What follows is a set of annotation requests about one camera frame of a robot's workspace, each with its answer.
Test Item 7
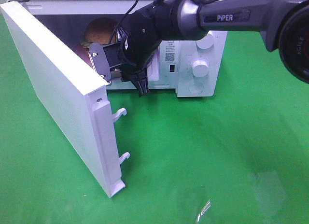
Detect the white microwave knob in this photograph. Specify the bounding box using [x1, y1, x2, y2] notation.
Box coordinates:
[196, 31, 214, 50]
[192, 60, 209, 78]

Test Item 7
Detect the white microwave oven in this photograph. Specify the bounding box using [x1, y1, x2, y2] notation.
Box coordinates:
[7, 0, 227, 97]

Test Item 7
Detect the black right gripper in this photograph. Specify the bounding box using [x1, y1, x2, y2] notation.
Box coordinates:
[88, 2, 162, 96]

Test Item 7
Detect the white upper microwave knob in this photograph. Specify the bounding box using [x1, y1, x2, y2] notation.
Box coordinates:
[196, 31, 214, 50]

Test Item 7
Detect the burger with lettuce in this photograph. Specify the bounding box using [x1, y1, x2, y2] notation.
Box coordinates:
[80, 17, 117, 48]

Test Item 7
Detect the round microwave door button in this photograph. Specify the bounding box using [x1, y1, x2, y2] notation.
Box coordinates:
[189, 83, 204, 95]

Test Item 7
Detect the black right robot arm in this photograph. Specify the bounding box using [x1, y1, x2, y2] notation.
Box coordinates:
[89, 0, 309, 96]

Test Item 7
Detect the white lower microwave knob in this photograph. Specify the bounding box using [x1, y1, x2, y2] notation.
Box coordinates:
[192, 60, 209, 78]

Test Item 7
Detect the white microwave door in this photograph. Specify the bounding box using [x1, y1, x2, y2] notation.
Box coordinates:
[0, 1, 130, 197]

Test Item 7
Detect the white warning label sticker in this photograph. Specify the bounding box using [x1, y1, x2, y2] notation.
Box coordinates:
[165, 41, 176, 64]

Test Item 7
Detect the pink plate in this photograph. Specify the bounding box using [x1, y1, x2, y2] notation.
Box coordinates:
[72, 43, 121, 79]

